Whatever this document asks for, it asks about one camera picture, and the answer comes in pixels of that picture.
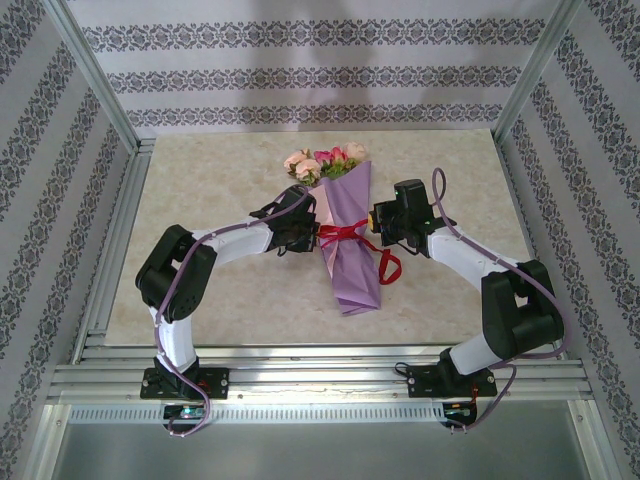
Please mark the red ribbon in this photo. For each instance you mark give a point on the red ribbon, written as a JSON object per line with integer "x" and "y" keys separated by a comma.
{"x": 350, "y": 232}

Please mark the pink and purple wrapping paper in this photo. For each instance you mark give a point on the pink and purple wrapping paper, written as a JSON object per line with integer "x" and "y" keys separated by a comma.
{"x": 350, "y": 270}

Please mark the fake peach double flower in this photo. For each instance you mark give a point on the fake peach double flower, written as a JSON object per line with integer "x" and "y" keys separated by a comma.
{"x": 302, "y": 165}

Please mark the fake red and pink rose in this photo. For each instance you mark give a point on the fake red and pink rose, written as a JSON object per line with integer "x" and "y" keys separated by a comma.
{"x": 341, "y": 154}

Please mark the fake pale peach rose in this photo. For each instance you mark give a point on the fake pale peach rose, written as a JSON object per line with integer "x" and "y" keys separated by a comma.
{"x": 356, "y": 149}

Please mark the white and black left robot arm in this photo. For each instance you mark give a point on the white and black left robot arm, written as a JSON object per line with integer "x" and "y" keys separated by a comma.
{"x": 175, "y": 280}

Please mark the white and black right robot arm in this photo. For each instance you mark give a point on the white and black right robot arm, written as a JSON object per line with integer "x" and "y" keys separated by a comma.
{"x": 510, "y": 300}

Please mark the right controller board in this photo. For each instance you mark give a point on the right controller board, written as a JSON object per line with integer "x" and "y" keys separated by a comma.
{"x": 459, "y": 411}

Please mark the controller board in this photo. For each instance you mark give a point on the controller board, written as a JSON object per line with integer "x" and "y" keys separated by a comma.
{"x": 186, "y": 412}
{"x": 459, "y": 411}

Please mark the left controller board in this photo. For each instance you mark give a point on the left controller board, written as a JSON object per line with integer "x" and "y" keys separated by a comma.
{"x": 186, "y": 412}

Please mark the grey metal panel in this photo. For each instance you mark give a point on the grey metal panel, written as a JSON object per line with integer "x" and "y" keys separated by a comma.
{"x": 320, "y": 455}

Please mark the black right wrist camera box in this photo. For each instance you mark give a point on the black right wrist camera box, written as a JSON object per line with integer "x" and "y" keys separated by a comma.
{"x": 412, "y": 195}

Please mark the aluminium frame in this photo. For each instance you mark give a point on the aluminium frame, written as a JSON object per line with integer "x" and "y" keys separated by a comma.
{"x": 300, "y": 375}

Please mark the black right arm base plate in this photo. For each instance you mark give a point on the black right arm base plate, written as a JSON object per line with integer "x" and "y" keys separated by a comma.
{"x": 425, "y": 382}

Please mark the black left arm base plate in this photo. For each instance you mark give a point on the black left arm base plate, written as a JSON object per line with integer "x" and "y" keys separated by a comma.
{"x": 215, "y": 382}

